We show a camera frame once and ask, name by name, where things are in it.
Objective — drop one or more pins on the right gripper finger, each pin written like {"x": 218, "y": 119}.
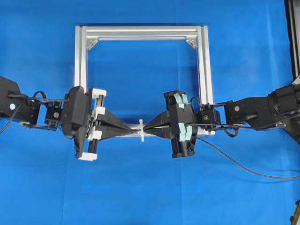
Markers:
{"x": 162, "y": 121}
{"x": 163, "y": 132}

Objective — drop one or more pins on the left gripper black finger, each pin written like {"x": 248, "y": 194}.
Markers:
{"x": 106, "y": 117}
{"x": 109, "y": 131}

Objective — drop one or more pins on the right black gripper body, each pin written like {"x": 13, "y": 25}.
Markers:
{"x": 182, "y": 117}

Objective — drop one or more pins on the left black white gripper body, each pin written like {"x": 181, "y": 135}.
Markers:
{"x": 76, "y": 117}

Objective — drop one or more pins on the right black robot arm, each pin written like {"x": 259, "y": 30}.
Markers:
{"x": 280, "y": 109}

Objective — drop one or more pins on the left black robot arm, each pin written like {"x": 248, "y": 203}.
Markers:
{"x": 40, "y": 112}

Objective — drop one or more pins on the white zip tie loop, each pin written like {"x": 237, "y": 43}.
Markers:
{"x": 141, "y": 125}

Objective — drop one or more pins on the dark object bottom right corner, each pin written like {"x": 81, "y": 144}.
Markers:
{"x": 295, "y": 218}

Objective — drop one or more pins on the aluminium extrusion frame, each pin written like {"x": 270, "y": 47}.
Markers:
{"x": 86, "y": 37}

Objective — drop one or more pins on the black rail at right edge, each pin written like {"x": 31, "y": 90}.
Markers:
{"x": 292, "y": 10}

